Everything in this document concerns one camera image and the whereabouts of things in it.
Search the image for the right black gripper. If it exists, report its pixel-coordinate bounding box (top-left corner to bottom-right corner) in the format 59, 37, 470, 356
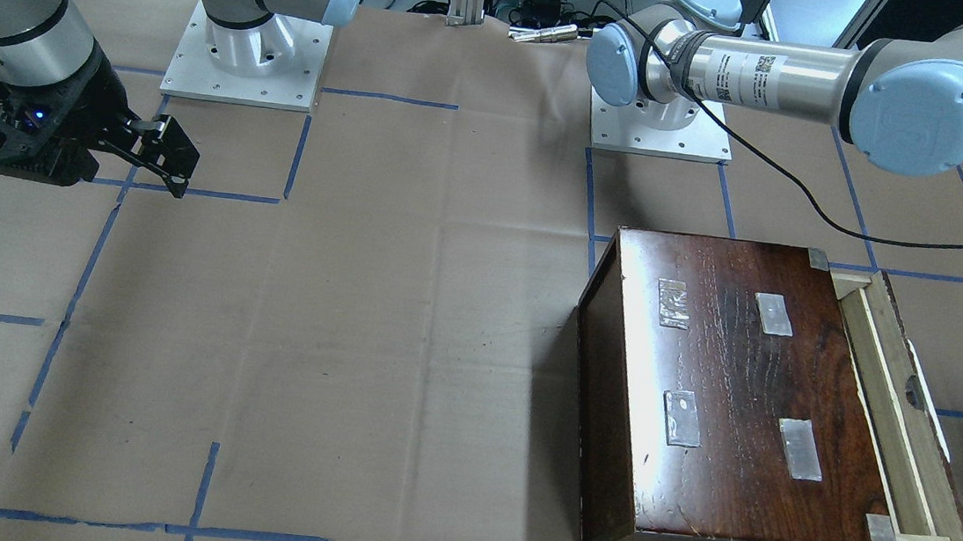
0, 48, 200, 200

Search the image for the light wooden drawer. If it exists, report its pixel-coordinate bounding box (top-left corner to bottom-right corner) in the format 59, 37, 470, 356
831, 272, 963, 541

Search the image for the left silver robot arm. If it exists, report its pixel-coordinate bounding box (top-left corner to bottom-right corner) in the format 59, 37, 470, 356
586, 0, 963, 178

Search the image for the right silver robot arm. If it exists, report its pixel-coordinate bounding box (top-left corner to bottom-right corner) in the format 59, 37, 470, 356
0, 0, 361, 198

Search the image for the dark wooden drawer cabinet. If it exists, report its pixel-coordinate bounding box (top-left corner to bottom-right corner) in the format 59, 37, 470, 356
576, 227, 888, 541

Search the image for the metal tool on desk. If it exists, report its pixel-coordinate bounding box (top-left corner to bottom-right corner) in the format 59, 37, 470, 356
508, 23, 579, 44

